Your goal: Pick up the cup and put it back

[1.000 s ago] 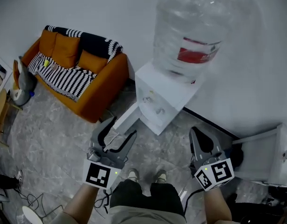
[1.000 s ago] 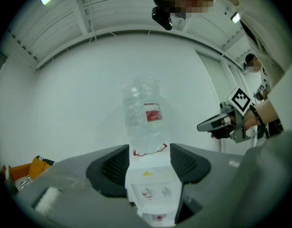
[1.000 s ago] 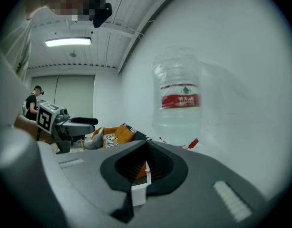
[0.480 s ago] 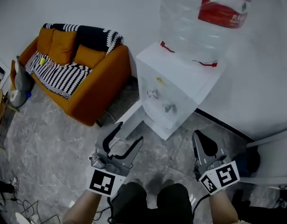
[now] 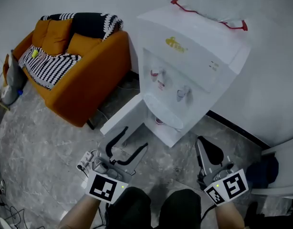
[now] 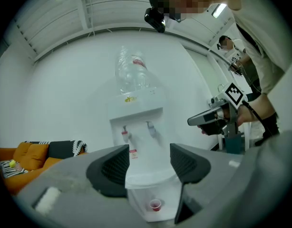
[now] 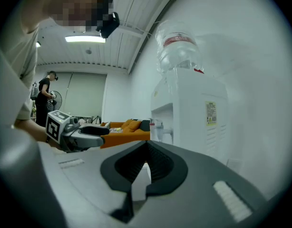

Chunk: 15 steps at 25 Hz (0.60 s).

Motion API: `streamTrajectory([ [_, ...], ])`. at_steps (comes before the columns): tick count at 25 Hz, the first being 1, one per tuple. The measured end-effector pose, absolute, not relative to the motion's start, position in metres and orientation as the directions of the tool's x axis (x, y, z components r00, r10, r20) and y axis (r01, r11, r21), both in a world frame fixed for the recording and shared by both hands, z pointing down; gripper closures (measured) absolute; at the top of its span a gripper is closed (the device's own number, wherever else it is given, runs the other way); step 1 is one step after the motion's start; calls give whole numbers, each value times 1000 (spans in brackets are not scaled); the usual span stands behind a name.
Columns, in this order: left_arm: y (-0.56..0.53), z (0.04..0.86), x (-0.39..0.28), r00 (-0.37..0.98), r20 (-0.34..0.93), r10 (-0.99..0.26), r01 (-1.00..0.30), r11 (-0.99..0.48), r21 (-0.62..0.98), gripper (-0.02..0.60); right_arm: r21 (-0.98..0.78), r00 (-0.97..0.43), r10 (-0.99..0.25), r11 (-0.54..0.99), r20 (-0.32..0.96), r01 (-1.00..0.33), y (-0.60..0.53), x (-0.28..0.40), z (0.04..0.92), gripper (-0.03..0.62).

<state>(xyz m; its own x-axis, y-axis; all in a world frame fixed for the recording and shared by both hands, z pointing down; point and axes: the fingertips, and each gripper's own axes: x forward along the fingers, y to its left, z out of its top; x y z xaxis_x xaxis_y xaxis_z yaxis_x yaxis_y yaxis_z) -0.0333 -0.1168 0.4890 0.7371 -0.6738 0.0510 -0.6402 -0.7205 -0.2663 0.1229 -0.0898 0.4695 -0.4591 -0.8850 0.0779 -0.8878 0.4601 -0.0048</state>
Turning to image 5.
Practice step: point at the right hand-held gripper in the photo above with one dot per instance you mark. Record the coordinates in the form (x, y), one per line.
(232, 185)

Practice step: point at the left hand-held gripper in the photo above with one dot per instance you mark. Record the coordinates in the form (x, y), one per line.
(103, 187)

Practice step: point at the red cup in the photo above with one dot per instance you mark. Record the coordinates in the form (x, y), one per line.
(159, 122)

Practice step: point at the white water dispenser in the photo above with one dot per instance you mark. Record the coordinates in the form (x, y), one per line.
(196, 63)

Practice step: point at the person's left forearm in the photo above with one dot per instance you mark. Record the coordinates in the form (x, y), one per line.
(79, 213)

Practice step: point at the person's right forearm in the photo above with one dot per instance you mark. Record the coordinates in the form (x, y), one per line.
(230, 216)

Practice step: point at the white hinged door panel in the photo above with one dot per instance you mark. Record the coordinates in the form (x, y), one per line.
(122, 118)

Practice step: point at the white power strip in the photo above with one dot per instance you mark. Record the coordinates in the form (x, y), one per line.
(85, 160)

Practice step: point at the dark round trash bin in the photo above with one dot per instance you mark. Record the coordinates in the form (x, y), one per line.
(263, 173)

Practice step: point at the white drip tray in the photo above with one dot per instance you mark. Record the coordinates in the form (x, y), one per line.
(164, 112)

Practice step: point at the person's right leg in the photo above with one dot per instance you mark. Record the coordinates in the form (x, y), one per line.
(180, 211)

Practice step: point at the person's leg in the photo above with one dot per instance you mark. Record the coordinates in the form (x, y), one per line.
(180, 211)
(129, 211)

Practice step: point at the person's left leg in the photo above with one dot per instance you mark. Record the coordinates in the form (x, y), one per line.
(129, 211)

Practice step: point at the chrome faucet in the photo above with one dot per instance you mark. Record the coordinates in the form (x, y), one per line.
(182, 94)

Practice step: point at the orange sofa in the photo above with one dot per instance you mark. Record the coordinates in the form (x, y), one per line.
(89, 80)

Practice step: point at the red water tap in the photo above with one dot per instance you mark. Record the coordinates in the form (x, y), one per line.
(156, 73)

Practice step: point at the striped black white blanket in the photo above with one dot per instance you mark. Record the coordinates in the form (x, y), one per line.
(48, 68)

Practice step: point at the orange cushion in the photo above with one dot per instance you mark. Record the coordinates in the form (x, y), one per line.
(83, 44)
(5, 68)
(40, 33)
(57, 37)

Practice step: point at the grey bag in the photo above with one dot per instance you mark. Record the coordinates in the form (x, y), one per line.
(15, 80)

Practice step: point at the black patterned throw blanket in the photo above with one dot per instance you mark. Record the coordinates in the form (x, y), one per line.
(89, 25)

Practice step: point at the small yellow object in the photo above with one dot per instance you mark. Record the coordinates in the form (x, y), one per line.
(34, 54)

